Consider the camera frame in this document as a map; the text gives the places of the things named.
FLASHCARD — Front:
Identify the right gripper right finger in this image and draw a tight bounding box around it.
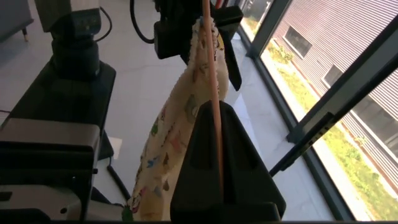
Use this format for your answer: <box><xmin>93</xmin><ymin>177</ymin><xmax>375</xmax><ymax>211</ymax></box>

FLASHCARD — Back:
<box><xmin>218</xmin><ymin>100</ymin><xmax>287</xmax><ymax>222</ymax></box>

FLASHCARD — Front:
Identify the window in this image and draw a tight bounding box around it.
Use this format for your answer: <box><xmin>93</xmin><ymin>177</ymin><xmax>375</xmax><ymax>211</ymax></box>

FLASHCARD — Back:
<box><xmin>236</xmin><ymin>0</ymin><xmax>398</xmax><ymax>222</ymax></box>

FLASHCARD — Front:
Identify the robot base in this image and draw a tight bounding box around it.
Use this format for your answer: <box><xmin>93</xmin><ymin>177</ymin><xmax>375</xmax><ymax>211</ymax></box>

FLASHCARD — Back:
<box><xmin>0</xmin><ymin>0</ymin><xmax>124</xmax><ymax>222</ymax></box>

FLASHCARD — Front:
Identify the cream printed garment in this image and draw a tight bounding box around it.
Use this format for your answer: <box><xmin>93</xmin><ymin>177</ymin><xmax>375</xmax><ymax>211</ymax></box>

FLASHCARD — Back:
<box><xmin>121</xmin><ymin>16</ymin><xmax>230</xmax><ymax>222</ymax></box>

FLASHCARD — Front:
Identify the grey chair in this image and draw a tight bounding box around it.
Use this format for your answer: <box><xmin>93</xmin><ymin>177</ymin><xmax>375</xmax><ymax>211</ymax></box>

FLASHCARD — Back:
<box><xmin>0</xmin><ymin>0</ymin><xmax>35</xmax><ymax>43</ymax></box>

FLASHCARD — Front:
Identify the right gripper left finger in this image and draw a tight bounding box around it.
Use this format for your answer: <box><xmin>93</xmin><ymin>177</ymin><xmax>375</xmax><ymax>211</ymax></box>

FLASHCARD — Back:
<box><xmin>170</xmin><ymin>100</ymin><xmax>223</xmax><ymax>222</ymax></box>

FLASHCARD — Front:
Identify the pink clothes hanger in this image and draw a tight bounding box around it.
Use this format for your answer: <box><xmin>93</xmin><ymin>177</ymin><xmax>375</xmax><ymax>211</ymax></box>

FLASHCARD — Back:
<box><xmin>201</xmin><ymin>0</ymin><xmax>225</xmax><ymax>195</ymax></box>

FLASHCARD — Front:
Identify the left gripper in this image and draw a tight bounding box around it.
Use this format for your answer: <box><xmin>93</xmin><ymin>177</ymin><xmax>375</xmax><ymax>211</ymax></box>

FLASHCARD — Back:
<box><xmin>153</xmin><ymin>0</ymin><xmax>244</xmax><ymax>92</ymax></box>

